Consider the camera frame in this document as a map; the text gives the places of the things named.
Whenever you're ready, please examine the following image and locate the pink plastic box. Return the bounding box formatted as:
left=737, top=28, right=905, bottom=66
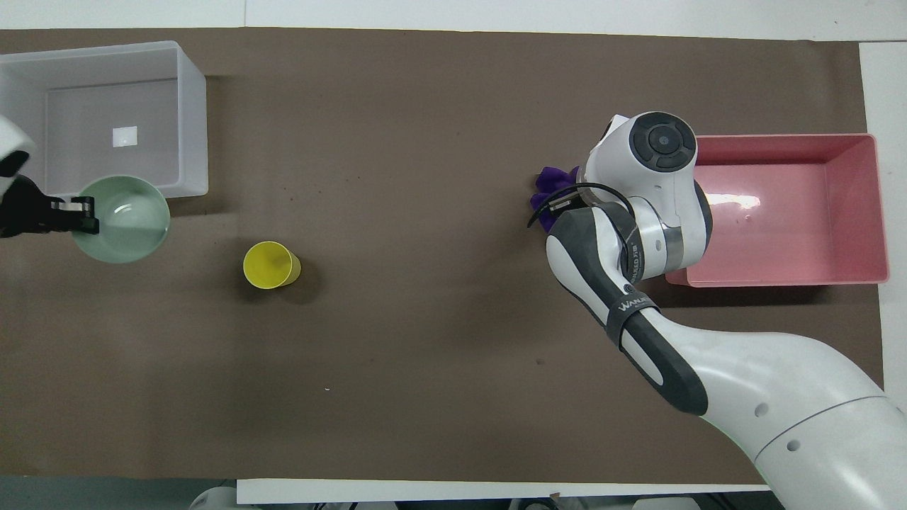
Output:
left=665, top=133, right=890, bottom=288

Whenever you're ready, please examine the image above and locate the yellow paper cup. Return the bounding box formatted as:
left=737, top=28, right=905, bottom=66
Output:
left=243, top=241, right=302, bottom=290

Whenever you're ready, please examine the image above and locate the pale green bowl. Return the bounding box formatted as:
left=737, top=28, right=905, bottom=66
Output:
left=72, top=175, right=171, bottom=265

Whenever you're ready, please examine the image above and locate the translucent white plastic box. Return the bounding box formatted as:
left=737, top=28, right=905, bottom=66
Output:
left=0, top=40, right=209, bottom=203

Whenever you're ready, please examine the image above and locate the black cable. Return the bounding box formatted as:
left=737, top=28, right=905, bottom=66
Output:
left=526, top=182, right=639, bottom=230

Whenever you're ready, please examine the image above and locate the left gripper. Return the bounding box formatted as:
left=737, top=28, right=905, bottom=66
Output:
left=0, top=174, right=100, bottom=239

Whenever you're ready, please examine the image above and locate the crumpled purple glove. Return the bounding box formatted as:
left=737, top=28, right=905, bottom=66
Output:
left=529, top=166, right=583, bottom=235

